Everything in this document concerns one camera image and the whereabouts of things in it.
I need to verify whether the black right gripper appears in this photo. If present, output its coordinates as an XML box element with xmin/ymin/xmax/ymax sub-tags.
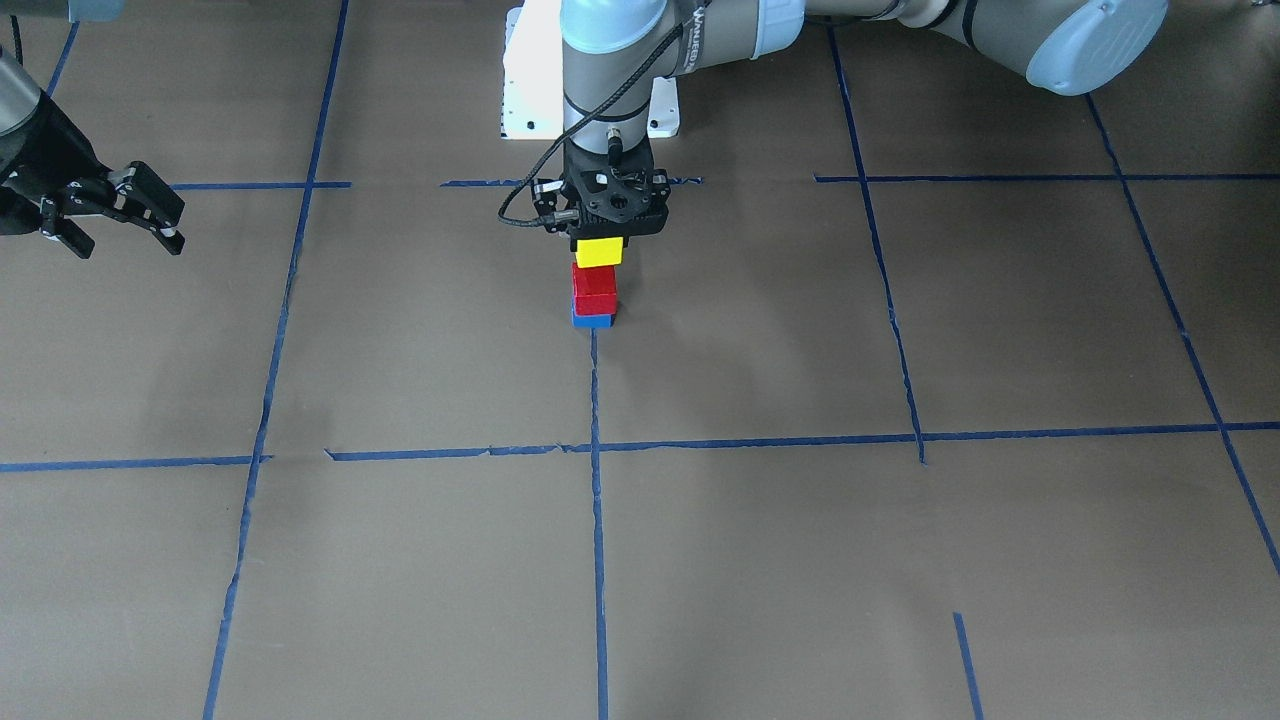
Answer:
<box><xmin>1</xmin><ymin>97</ymin><xmax>186</xmax><ymax>259</ymax></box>

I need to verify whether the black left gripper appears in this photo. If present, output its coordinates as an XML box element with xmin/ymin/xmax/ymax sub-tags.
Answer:
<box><xmin>532</xmin><ymin>136</ymin><xmax>671</xmax><ymax>234</ymax></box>

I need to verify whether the yellow wooden cube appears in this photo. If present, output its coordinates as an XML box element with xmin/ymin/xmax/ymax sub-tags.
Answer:
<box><xmin>573</xmin><ymin>236</ymin><xmax>627</xmax><ymax>269</ymax></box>

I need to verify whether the red wooden cube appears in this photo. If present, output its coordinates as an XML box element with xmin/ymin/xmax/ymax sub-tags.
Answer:
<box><xmin>571</xmin><ymin>263</ymin><xmax>618</xmax><ymax>316</ymax></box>

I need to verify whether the blue wooden cube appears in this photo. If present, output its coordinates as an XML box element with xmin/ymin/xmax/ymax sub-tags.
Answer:
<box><xmin>570</xmin><ymin>307</ymin><xmax>616</xmax><ymax>329</ymax></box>

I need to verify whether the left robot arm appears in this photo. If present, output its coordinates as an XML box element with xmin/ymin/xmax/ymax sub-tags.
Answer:
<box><xmin>498</xmin><ymin>1</ymin><xmax>1170</xmax><ymax>240</ymax></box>

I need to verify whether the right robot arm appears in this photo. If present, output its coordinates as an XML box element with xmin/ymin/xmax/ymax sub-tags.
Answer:
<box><xmin>1</xmin><ymin>51</ymin><xmax>186</xmax><ymax>259</ymax></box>

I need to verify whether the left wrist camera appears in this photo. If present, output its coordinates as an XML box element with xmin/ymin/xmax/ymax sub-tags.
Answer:
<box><xmin>564</xmin><ymin>172</ymin><xmax>669</xmax><ymax>250</ymax></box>

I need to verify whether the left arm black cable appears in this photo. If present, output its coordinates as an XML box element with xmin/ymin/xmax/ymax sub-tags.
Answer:
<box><xmin>498</xmin><ymin>0</ymin><xmax>710</xmax><ymax>231</ymax></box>

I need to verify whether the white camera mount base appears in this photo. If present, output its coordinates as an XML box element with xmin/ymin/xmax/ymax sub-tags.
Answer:
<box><xmin>500</xmin><ymin>1</ymin><xmax>681</xmax><ymax>152</ymax></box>

